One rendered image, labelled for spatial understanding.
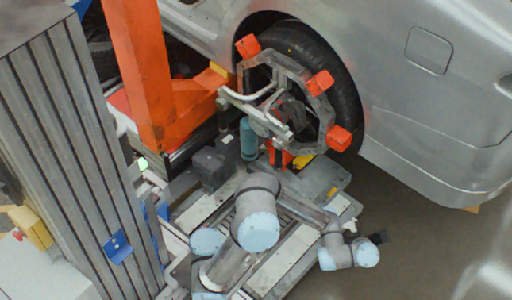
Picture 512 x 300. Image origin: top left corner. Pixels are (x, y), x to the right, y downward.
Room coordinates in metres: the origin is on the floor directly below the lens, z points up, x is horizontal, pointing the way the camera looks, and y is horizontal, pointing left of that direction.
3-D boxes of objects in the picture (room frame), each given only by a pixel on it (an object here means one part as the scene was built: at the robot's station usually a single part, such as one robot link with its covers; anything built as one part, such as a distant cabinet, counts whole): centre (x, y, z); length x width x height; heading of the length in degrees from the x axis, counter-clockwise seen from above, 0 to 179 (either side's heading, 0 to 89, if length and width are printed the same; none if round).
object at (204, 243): (0.91, 0.18, 0.98); 0.13 x 0.12 x 0.14; 5
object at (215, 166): (1.87, 0.16, 0.26); 0.42 x 0.18 x 0.35; 137
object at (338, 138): (1.52, -0.37, 0.85); 0.09 x 0.08 x 0.07; 47
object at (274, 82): (1.71, 0.02, 1.03); 0.19 x 0.18 x 0.11; 137
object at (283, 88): (1.57, -0.12, 1.03); 0.19 x 0.18 x 0.11; 137
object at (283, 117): (1.68, -0.09, 0.85); 0.21 x 0.14 x 0.14; 137
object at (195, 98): (2.05, 0.26, 0.69); 0.52 x 0.17 x 0.35; 137
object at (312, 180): (1.86, -0.25, 0.32); 0.40 x 0.30 x 0.28; 47
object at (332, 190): (1.86, -0.25, 0.13); 0.50 x 0.36 x 0.10; 47
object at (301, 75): (1.73, -0.13, 0.85); 0.54 x 0.07 x 0.54; 47
